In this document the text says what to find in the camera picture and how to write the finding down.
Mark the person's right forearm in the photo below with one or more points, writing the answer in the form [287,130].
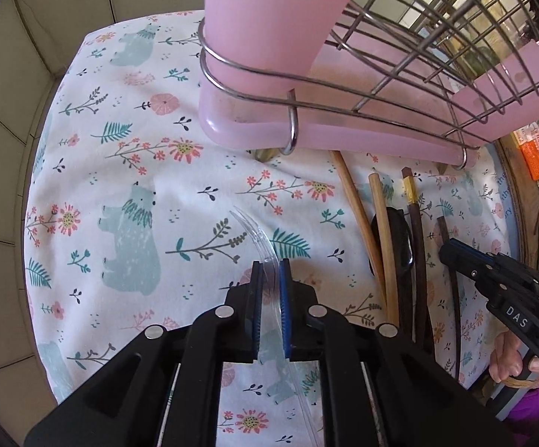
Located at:
[537,400]

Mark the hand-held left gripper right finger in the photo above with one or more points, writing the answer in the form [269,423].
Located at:
[286,308]

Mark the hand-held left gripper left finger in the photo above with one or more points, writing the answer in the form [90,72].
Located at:
[256,299]

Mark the person's right hand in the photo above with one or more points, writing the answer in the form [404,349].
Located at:
[502,358]

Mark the round wooden board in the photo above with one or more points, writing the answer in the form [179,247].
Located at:
[525,209]

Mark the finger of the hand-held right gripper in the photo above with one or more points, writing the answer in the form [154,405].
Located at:
[465,256]

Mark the pink plastic drip tray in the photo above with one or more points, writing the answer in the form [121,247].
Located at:
[251,125]

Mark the dark chopstick with yellow band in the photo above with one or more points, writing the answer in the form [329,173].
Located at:
[416,233]

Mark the orange packet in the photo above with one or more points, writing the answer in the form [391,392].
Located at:
[532,151]

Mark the clear plastic lid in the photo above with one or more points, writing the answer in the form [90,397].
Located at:
[266,250]

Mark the black spoon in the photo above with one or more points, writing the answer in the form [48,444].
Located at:
[401,242]

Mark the light wooden chopstick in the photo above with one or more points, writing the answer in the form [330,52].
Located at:
[383,233]
[351,195]

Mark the floral bear print tablecloth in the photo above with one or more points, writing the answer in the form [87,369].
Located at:
[111,172]

